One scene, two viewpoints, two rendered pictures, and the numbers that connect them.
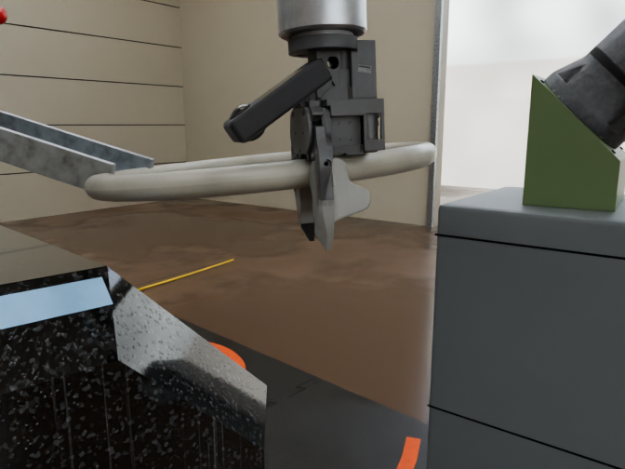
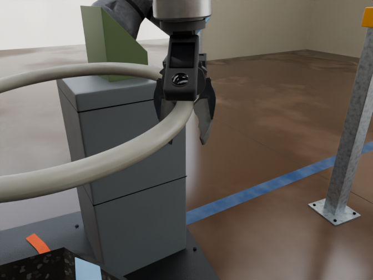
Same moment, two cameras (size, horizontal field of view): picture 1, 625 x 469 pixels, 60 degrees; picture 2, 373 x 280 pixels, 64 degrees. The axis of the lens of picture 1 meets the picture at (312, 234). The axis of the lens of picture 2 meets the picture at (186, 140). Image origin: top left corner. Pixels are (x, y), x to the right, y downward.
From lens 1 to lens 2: 60 cm
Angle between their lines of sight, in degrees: 65
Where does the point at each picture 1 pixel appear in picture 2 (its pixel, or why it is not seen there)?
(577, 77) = (117, 8)
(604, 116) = (134, 29)
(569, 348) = not seen: hidden behind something
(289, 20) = (194, 11)
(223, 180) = (176, 129)
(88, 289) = (85, 272)
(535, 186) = not seen: hidden behind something
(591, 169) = (136, 57)
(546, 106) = (111, 25)
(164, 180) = (144, 147)
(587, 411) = (164, 164)
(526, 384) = (140, 167)
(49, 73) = not seen: outside the picture
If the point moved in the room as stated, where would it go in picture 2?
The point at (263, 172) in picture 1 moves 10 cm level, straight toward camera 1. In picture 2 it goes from (186, 115) to (252, 122)
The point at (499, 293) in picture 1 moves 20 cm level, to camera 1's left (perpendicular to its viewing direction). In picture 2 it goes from (121, 131) to (82, 156)
